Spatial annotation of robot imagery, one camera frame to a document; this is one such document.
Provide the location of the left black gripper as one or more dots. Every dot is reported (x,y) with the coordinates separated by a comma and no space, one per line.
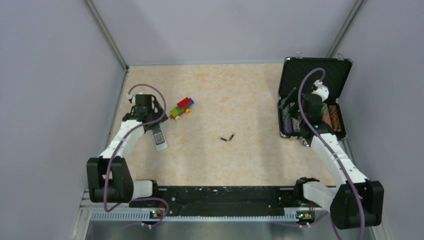
(157,107)

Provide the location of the white remote control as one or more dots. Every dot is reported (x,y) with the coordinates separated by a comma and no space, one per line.
(159,139)

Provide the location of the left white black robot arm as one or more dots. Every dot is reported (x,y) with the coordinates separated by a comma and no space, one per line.
(108,176)

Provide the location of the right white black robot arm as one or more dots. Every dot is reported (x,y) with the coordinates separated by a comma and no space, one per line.
(355,201)

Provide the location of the colourful toy brick car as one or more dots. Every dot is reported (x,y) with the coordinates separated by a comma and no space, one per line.
(182,107)

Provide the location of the black poker chip case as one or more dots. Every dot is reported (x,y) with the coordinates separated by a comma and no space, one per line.
(309,91)

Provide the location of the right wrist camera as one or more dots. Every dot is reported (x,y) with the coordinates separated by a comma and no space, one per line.
(320,90)

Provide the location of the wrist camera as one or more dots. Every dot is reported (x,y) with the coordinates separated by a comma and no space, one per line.
(130,96)
(320,90)

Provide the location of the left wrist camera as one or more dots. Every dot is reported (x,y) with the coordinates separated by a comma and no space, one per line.
(130,96)

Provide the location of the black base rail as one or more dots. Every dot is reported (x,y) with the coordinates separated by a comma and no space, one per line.
(224,201)

